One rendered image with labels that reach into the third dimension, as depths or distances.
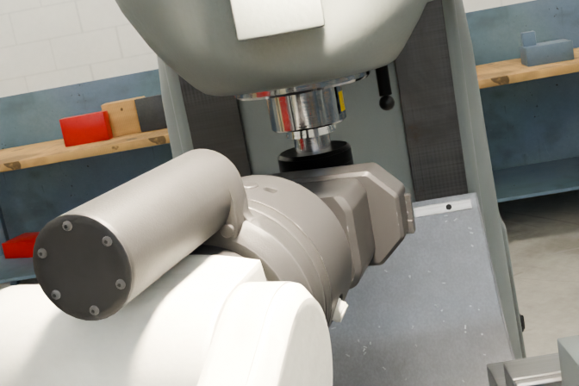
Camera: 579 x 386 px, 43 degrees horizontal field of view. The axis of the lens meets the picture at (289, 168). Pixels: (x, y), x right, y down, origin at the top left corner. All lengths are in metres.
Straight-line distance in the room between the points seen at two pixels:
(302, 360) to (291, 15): 0.16
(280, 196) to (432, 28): 0.53
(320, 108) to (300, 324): 0.22
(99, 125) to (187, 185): 4.03
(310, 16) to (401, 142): 0.53
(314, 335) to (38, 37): 4.77
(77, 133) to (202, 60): 3.97
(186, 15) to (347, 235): 0.14
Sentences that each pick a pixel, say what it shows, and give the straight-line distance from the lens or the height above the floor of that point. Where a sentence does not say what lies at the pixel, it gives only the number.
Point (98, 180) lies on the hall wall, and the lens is 4.98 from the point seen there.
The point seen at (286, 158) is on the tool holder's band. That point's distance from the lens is 0.46.
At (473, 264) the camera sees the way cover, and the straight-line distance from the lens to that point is 0.86.
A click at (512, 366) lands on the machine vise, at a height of 1.07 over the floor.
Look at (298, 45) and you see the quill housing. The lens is 0.38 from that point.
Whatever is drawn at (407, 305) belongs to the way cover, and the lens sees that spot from 0.85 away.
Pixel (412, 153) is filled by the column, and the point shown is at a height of 1.18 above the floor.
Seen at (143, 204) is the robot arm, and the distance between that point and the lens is 0.25.
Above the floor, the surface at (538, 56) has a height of 0.93.
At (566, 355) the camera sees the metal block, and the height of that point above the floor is 1.10.
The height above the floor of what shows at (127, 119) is 0.97.
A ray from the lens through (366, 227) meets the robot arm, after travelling 0.40.
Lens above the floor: 1.35
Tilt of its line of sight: 11 degrees down
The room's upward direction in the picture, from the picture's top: 10 degrees counter-clockwise
